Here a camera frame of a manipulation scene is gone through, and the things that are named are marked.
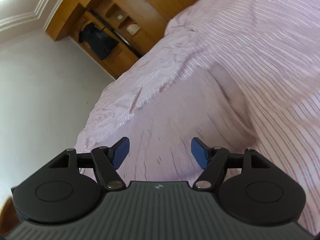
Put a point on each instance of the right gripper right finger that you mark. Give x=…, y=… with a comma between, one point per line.
x=248, y=186

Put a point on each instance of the lilac knitted cardigan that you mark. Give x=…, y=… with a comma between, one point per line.
x=208, y=105

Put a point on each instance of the pink checked bed sheet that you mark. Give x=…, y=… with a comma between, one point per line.
x=269, y=47

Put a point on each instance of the wooden wardrobe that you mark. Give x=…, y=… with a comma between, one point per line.
x=112, y=16

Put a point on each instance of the dark hanging garment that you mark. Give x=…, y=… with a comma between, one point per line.
x=100, y=43

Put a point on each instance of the white orange container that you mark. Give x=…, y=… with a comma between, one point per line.
x=133, y=28

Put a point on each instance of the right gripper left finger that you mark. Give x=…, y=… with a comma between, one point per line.
x=71, y=185

